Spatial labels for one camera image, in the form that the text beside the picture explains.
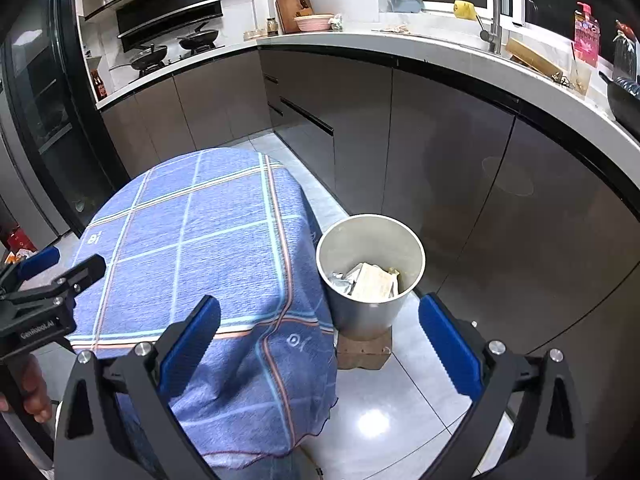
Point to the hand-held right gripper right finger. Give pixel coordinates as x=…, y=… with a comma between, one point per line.
x=450, y=345

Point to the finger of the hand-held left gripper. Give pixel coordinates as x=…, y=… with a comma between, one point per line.
x=37, y=260
x=82, y=272

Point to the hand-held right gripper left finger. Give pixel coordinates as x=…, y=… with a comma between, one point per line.
x=190, y=345

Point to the white round waste bin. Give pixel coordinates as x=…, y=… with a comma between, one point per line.
x=370, y=315

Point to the yellow and red medicine box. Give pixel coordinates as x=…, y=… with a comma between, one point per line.
x=374, y=282

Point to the small silver striped packet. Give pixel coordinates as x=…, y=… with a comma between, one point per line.
x=342, y=281

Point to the person's left hand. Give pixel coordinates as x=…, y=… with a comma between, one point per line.
x=36, y=390

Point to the red cardboard box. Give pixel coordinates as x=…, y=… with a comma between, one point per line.
x=20, y=240

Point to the silver double-door refrigerator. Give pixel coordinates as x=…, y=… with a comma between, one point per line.
x=20, y=185

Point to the blue plaid tablecloth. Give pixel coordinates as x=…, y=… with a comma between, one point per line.
x=200, y=260

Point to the brown wooden block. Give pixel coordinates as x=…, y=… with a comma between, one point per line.
x=362, y=352

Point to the black framed glass sliding door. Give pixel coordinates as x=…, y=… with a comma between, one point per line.
x=45, y=110

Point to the grey kitchen base cabinets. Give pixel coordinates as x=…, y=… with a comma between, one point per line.
x=450, y=160

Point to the dark sauce bottle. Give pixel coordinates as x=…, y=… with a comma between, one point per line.
x=99, y=85

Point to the black wok with lid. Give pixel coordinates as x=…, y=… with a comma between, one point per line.
x=147, y=57

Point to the black range hood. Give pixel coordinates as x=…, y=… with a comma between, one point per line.
x=170, y=10

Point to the clear glass container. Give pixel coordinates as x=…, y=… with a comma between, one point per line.
x=580, y=78

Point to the light wooden board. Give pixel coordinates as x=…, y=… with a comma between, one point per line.
x=532, y=57

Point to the glass jar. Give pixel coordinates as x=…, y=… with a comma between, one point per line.
x=272, y=26

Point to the brown wooden cutting board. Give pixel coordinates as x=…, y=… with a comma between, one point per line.
x=290, y=10

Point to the yellow sponge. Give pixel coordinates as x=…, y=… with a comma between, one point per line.
x=464, y=9

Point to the steel kitchen faucet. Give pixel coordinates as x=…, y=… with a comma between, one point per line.
x=495, y=10

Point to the dark wrapped bottle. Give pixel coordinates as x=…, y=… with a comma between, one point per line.
x=625, y=55

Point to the pink product package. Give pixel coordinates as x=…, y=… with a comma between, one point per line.
x=586, y=35

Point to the pink woven basket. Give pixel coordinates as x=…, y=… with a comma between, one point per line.
x=314, y=23

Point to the light blue plastic basin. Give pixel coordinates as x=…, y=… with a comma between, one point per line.
x=406, y=5

